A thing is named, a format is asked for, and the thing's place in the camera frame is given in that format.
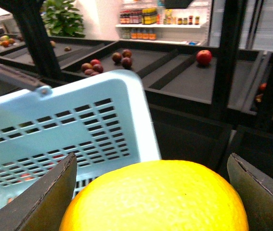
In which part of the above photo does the brown basket handle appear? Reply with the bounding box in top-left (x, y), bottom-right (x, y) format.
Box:
top-left (0, 64), bottom-right (46, 91)

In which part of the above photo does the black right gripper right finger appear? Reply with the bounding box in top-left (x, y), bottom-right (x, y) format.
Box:
top-left (227, 153), bottom-right (273, 231)

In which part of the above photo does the white shelf with bottles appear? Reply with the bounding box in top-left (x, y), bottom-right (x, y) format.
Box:
top-left (116, 0), bottom-right (213, 46)

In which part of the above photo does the red apple on back shelf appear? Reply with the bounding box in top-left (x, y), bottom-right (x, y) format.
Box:
top-left (196, 50), bottom-right (212, 66)

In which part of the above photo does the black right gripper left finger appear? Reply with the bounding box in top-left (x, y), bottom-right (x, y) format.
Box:
top-left (0, 153), bottom-right (77, 231)

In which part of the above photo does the light blue plastic basket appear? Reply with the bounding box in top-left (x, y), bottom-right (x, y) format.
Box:
top-left (0, 70), bottom-right (161, 209)

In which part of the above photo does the green potted plant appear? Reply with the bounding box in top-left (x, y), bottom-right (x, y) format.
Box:
top-left (41, 0), bottom-right (85, 38)

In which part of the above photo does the yellow lemon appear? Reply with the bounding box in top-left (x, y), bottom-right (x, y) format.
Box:
top-left (60, 160), bottom-right (249, 231)

